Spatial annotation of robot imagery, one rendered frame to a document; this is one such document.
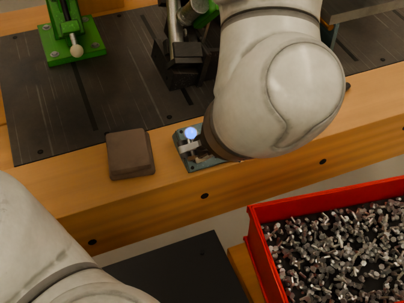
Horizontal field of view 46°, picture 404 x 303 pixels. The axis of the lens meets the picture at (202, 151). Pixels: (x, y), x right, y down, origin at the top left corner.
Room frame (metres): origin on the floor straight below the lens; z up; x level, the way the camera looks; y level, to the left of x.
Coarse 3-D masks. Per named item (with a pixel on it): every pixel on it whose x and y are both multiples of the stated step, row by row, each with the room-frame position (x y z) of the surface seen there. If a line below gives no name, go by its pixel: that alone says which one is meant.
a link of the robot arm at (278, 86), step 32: (224, 32) 0.40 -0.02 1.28; (256, 32) 0.37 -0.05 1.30; (288, 32) 0.35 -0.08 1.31; (224, 64) 0.37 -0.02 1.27; (256, 64) 0.32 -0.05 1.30; (288, 64) 0.31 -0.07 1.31; (320, 64) 0.31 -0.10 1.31; (224, 96) 0.34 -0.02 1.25; (256, 96) 0.30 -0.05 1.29; (288, 96) 0.29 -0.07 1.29; (320, 96) 0.29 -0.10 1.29; (224, 128) 0.33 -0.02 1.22; (256, 128) 0.29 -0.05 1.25; (288, 128) 0.28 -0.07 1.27; (320, 128) 0.28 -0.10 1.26
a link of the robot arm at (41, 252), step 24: (0, 192) 0.28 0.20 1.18; (24, 192) 0.29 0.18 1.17; (0, 216) 0.25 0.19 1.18; (24, 216) 0.26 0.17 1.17; (48, 216) 0.28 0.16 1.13; (0, 240) 0.23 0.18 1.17; (24, 240) 0.24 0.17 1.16; (48, 240) 0.25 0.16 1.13; (72, 240) 0.28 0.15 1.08; (0, 264) 0.21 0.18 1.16; (24, 264) 0.22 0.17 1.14; (48, 264) 0.23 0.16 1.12; (72, 264) 0.24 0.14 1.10; (96, 264) 0.26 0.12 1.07; (0, 288) 0.20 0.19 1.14; (24, 288) 0.21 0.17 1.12
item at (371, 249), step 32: (320, 192) 0.47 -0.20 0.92; (352, 192) 0.48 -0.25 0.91; (384, 192) 0.50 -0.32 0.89; (256, 224) 0.41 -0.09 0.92; (288, 224) 0.43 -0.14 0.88; (320, 224) 0.43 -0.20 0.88; (352, 224) 0.44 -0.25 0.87; (384, 224) 0.43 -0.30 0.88; (256, 256) 0.40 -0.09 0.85; (288, 256) 0.38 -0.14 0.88; (320, 256) 0.38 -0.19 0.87; (352, 256) 0.37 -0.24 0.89; (384, 256) 0.37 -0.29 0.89; (288, 288) 0.32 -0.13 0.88; (320, 288) 0.32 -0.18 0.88; (352, 288) 0.33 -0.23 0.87; (384, 288) 0.32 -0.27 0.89
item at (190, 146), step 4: (188, 140) 0.45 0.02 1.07; (188, 144) 0.44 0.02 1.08; (192, 144) 0.43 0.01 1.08; (196, 144) 0.43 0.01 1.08; (200, 144) 0.43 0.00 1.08; (180, 148) 0.43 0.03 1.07; (184, 148) 0.43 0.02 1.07; (188, 148) 0.43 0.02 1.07; (192, 148) 0.43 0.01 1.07; (180, 152) 0.43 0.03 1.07; (192, 152) 0.43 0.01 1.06
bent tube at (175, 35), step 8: (168, 0) 0.86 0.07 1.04; (176, 0) 0.86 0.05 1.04; (168, 8) 0.85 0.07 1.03; (176, 8) 0.85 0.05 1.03; (168, 16) 0.84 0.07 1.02; (168, 24) 0.83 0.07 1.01; (176, 24) 0.82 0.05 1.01; (168, 32) 0.82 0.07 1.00; (176, 32) 0.81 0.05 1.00; (176, 40) 0.80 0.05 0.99
